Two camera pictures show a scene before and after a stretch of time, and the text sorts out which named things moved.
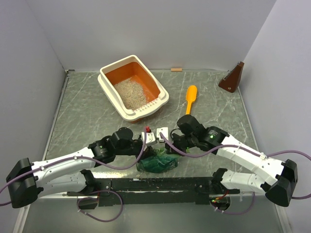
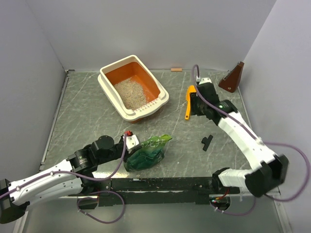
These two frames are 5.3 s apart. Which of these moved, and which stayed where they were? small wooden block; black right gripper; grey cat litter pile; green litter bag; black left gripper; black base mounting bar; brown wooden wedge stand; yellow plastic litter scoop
Moved: black right gripper; green litter bag; black left gripper
Stayed: small wooden block; brown wooden wedge stand; black base mounting bar; grey cat litter pile; yellow plastic litter scoop
